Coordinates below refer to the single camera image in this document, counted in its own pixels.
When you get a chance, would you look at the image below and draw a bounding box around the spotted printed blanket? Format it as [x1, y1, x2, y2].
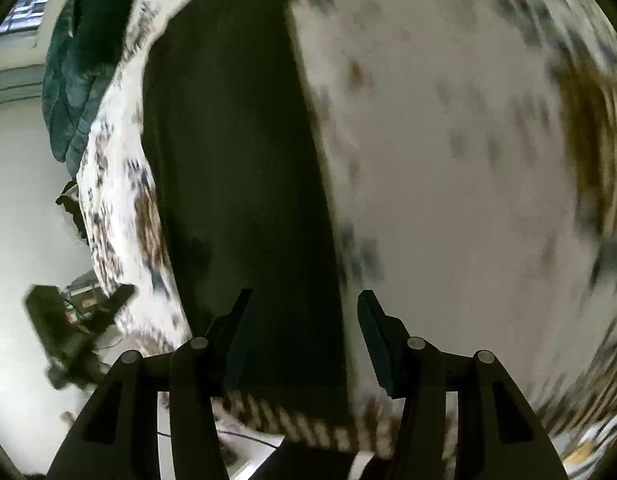
[76, 0, 617, 461]

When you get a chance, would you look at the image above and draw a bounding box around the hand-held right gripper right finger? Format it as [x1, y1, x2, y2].
[357, 289, 569, 480]

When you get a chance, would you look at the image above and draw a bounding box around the dark cloth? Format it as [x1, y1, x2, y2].
[141, 0, 353, 442]

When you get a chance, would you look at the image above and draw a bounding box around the dark green quilt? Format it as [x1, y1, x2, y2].
[41, 0, 145, 177]

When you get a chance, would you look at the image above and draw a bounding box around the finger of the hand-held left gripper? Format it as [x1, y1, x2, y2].
[99, 283, 137, 332]

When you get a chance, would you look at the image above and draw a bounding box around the black cable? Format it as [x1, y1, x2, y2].
[157, 427, 282, 450]

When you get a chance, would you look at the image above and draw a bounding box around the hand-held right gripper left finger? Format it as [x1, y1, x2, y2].
[46, 287, 254, 480]

